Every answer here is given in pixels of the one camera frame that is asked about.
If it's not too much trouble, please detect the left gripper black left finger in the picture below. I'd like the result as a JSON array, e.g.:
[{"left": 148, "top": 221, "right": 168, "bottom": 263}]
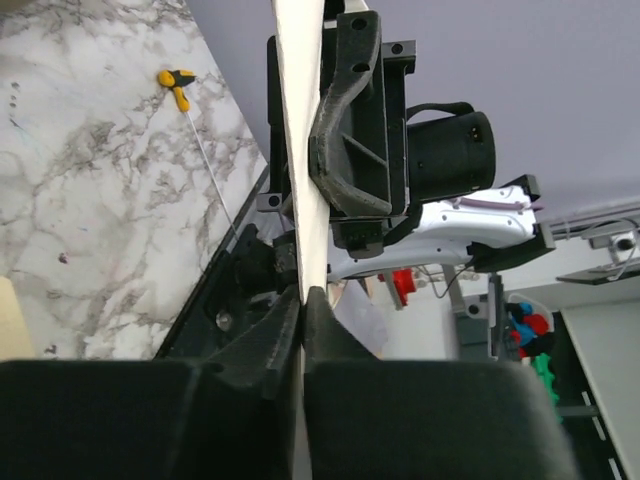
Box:
[{"left": 1, "top": 287, "right": 300, "bottom": 479}]

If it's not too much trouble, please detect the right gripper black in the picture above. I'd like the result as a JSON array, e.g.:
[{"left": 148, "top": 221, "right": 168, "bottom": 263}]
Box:
[{"left": 257, "top": 10, "right": 416, "bottom": 261}]

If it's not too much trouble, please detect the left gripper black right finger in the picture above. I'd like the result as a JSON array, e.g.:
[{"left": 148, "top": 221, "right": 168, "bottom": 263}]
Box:
[{"left": 304, "top": 287, "right": 580, "bottom": 479}]

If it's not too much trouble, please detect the brown parchment letter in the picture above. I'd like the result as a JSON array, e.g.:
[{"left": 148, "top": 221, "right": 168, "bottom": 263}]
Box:
[{"left": 272, "top": 0, "right": 374, "bottom": 480}]

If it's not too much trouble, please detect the cream paper envelope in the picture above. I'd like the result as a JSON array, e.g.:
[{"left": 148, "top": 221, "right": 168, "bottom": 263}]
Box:
[{"left": 0, "top": 277, "right": 35, "bottom": 361}]

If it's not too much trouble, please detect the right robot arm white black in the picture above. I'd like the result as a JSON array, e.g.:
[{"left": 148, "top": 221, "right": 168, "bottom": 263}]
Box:
[{"left": 309, "top": 11, "right": 555, "bottom": 280}]

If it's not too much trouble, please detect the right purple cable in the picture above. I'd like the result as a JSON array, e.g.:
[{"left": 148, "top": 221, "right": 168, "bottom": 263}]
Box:
[{"left": 449, "top": 195, "right": 546, "bottom": 211}]

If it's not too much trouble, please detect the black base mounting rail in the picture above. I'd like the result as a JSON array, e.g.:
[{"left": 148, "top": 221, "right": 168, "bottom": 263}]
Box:
[{"left": 155, "top": 167, "right": 298, "bottom": 359}]

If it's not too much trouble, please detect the yellow handled screwdriver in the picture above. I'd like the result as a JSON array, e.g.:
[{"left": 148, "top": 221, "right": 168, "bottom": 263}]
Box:
[{"left": 156, "top": 69, "right": 238, "bottom": 239}]

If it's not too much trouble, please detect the aluminium extrusion rail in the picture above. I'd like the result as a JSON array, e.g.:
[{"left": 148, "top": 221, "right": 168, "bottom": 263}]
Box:
[{"left": 545, "top": 205, "right": 639, "bottom": 240}]

